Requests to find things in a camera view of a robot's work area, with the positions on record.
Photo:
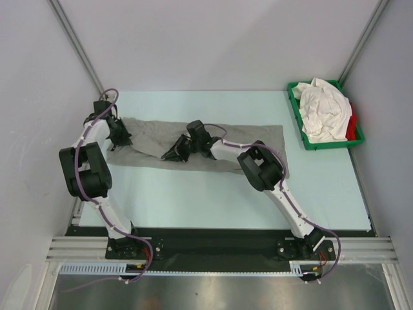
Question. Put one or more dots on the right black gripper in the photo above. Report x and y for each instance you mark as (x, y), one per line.
(179, 154)

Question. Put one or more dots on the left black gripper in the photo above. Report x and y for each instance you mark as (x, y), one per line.
(124, 140)

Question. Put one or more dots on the grey t-shirt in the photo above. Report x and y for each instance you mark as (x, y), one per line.
(151, 139)

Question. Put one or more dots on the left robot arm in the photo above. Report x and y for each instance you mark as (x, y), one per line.
(119, 227)

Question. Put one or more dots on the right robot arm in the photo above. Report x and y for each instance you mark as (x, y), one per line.
(265, 172)

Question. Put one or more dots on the white t-shirt in bin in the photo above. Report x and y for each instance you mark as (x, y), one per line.
(324, 111)

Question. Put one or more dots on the red t-shirt in bin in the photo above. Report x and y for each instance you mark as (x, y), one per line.
(352, 124)

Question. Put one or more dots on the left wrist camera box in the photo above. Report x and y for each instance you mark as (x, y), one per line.
(99, 107)

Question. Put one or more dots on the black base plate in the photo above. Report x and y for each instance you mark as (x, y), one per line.
(220, 249)

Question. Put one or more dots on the aluminium front rail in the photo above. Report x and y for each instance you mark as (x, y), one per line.
(94, 249)

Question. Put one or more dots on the white cable duct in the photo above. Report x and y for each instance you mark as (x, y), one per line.
(132, 270)

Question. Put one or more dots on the left aluminium corner post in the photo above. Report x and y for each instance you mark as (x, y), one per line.
(75, 42)

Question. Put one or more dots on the aluminium corner post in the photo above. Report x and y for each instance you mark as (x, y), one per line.
(75, 42)
(364, 38)

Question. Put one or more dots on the right aluminium corner post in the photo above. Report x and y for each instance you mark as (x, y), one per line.
(364, 38)

